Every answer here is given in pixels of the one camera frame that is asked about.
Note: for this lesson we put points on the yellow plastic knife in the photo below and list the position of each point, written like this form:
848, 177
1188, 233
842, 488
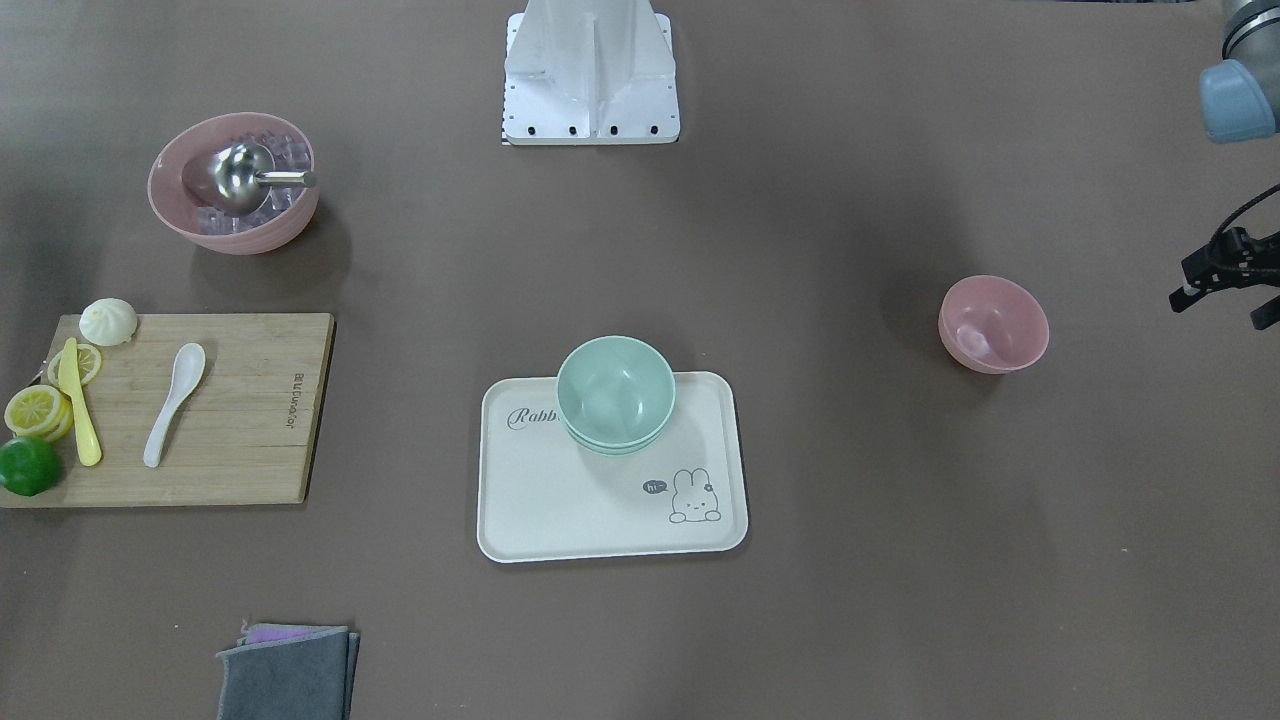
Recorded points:
88, 446

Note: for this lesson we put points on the grey folded cloth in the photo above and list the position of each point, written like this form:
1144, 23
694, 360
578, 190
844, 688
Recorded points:
304, 678

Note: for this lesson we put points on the lemon slice upper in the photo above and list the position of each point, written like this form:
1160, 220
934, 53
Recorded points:
88, 361

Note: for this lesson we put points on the cream rabbit tray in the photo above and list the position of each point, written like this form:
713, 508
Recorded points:
542, 497

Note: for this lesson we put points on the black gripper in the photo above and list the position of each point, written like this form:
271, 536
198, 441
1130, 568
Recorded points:
1222, 271

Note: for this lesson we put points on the green bowl top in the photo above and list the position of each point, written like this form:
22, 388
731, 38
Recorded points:
615, 394

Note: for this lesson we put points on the white metal base plate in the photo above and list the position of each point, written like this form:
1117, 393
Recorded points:
582, 73

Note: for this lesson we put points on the large pink bowl with ice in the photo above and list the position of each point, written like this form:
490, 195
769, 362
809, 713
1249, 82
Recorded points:
278, 221

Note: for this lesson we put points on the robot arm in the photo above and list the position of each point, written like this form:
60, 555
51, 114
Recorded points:
1239, 102

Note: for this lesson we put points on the small pink bowl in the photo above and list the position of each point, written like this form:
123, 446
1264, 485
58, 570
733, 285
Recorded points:
992, 325

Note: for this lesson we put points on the green lime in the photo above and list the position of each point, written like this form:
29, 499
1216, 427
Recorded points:
29, 466

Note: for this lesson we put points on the bamboo cutting board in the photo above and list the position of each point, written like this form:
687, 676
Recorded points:
246, 435

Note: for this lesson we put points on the white ceramic spoon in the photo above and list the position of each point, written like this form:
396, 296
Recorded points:
187, 373

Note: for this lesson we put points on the lemon half lower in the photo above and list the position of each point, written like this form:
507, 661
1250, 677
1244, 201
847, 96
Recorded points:
40, 411

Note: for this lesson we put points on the purple cloth under grey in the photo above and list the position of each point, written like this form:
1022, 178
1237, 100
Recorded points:
271, 632

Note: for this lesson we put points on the metal ice scoop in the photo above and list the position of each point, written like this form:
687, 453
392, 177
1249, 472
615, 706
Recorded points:
238, 180

